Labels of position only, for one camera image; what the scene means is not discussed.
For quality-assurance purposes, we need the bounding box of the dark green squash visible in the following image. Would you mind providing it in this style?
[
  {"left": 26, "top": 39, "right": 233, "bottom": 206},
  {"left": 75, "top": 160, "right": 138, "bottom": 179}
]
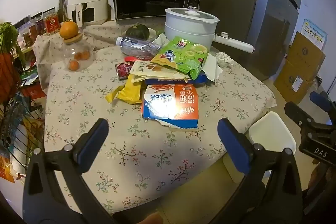
[{"left": 125, "top": 23, "right": 150, "bottom": 41}]

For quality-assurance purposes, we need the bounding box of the white pot lid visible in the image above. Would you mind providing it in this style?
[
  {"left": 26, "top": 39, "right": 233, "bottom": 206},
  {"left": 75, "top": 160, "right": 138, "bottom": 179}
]
[{"left": 165, "top": 7, "right": 219, "bottom": 25}]

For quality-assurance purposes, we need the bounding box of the large orange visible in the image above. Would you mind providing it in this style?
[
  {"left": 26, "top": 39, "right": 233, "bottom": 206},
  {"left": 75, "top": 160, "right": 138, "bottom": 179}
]
[{"left": 59, "top": 20, "right": 79, "bottom": 39}]

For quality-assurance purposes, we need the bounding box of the red drink can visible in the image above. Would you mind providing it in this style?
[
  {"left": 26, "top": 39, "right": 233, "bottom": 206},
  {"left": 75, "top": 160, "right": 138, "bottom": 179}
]
[{"left": 115, "top": 62, "right": 135, "bottom": 80}]

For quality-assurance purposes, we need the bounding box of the grey refrigerator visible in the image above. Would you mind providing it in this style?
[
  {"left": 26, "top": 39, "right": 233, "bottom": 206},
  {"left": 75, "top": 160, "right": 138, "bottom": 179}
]
[{"left": 198, "top": 0, "right": 301, "bottom": 83}]

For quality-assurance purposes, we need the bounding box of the white tissue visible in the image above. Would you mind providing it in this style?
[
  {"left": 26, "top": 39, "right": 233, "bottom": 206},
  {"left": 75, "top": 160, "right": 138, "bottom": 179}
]
[
  {"left": 152, "top": 34, "right": 170, "bottom": 47},
  {"left": 215, "top": 52, "right": 234, "bottom": 67}
]

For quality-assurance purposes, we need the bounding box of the cardboard box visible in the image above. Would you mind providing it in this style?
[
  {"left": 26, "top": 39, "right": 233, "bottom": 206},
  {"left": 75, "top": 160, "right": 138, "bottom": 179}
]
[
  {"left": 285, "top": 31, "right": 326, "bottom": 80},
  {"left": 273, "top": 59, "right": 319, "bottom": 105}
]

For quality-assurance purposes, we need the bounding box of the clear plastic bottle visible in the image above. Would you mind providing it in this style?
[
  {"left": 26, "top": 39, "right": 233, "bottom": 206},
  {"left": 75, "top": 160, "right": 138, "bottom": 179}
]
[{"left": 116, "top": 36, "right": 162, "bottom": 58}]

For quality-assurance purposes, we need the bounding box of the white paper sheet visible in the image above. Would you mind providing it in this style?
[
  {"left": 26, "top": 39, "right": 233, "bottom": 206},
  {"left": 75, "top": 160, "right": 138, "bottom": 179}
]
[{"left": 202, "top": 55, "right": 223, "bottom": 83}]

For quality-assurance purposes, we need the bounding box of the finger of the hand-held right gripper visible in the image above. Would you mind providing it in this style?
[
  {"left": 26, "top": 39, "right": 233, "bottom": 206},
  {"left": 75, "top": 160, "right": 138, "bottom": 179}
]
[
  {"left": 284, "top": 101, "right": 319, "bottom": 135},
  {"left": 309, "top": 91, "right": 336, "bottom": 119}
]

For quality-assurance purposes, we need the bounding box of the beige snack bag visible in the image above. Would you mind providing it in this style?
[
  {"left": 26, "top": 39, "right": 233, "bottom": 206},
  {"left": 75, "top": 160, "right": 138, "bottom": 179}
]
[{"left": 127, "top": 60, "right": 189, "bottom": 83}]

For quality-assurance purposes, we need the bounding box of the brown spice jar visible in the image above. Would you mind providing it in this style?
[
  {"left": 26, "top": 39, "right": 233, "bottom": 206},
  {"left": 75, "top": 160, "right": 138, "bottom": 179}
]
[{"left": 31, "top": 17, "right": 46, "bottom": 38}]

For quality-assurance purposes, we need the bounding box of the green package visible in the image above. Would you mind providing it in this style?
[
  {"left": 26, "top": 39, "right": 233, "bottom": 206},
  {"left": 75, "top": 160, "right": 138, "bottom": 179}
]
[{"left": 21, "top": 68, "right": 40, "bottom": 85}]

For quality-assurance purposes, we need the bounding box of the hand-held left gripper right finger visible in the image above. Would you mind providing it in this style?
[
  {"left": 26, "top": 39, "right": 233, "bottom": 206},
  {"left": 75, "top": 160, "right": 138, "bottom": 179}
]
[{"left": 217, "top": 118, "right": 303, "bottom": 224}]

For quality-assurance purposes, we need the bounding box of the black wire rack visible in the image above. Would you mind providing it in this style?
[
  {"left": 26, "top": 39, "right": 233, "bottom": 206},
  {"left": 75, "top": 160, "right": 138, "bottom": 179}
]
[{"left": 0, "top": 77, "right": 46, "bottom": 177}]

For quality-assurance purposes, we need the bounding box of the yellow wrapper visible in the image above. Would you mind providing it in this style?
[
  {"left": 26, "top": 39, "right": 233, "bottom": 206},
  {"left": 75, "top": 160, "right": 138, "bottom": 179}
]
[{"left": 105, "top": 74, "right": 147, "bottom": 105}]

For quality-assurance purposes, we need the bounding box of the red flat package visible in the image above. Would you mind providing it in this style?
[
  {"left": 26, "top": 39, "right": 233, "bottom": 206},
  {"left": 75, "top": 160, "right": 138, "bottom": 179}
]
[{"left": 21, "top": 82, "right": 48, "bottom": 99}]

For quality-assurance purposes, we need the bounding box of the green snack bag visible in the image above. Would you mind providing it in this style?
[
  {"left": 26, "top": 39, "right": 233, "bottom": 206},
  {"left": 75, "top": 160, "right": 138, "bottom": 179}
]
[{"left": 151, "top": 36, "right": 209, "bottom": 80}]

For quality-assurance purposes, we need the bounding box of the blue wall notice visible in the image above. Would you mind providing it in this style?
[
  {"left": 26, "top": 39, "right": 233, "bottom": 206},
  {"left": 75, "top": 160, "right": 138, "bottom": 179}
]
[{"left": 301, "top": 19, "right": 328, "bottom": 50}]

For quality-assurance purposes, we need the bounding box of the green leafy plant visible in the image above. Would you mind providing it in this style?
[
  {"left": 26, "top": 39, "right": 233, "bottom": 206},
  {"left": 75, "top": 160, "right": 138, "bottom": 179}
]
[{"left": 0, "top": 22, "right": 27, "bottom": 67}]

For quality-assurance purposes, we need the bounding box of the white trash bin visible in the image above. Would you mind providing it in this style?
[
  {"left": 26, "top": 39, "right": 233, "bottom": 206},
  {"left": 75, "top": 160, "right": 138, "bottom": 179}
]
[{"left": 248, "top": 111, "right": 297, "bottom": 153}]

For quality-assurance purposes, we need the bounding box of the blue orange white carton box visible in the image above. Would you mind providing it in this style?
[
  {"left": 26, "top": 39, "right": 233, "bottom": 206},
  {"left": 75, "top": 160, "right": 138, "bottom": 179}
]
[{"left": 142, "top": 84, "right": 199, "bottom": 130}]

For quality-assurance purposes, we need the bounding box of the clear glass jar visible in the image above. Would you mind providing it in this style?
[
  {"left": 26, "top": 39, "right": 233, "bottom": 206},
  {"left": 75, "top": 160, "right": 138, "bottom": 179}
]
[{"left": 62, "top": 32, "right": 96, "bottom": 72}]

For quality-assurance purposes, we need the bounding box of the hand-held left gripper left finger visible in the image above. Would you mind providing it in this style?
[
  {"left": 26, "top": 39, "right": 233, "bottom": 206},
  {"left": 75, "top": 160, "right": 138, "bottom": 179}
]
[{"left": 22, "top": 118, "right": 124, "bottom": 224}]

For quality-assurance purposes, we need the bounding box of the blue package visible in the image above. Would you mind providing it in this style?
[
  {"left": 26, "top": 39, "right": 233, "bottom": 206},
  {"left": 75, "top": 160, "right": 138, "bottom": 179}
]
[{"left": 146, "top": 70, "right": 208, "bottom": 85}]

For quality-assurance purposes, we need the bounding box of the cork jar lid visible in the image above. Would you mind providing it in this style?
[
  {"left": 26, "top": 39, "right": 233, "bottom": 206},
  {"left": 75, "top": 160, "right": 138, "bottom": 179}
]
[{"left": 62, "top": 32, "right": 84, "bottom": 43}]

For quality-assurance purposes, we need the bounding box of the white electric pot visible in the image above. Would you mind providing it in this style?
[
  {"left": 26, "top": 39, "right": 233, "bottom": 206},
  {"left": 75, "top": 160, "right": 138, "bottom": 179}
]
[{"left": 164, "top": 7, "right": 255, "bottom": 54}]

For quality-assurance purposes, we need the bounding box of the red label jar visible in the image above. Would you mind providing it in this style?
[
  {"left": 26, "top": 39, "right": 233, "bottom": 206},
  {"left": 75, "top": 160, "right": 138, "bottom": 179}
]
[{"left": 43, "top": 9, "right": 62, "bottom": 35}]

